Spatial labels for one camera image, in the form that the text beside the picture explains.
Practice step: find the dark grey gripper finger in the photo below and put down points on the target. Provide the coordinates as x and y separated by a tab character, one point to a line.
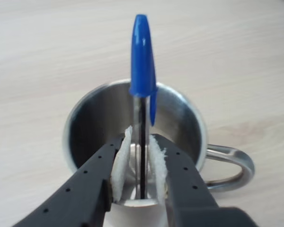
189	189
85	184

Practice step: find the blue capped ballpoint pen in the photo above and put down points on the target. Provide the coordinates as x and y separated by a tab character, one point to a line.
142	59

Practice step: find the silver metal cup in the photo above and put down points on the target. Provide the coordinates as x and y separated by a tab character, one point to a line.
97	123

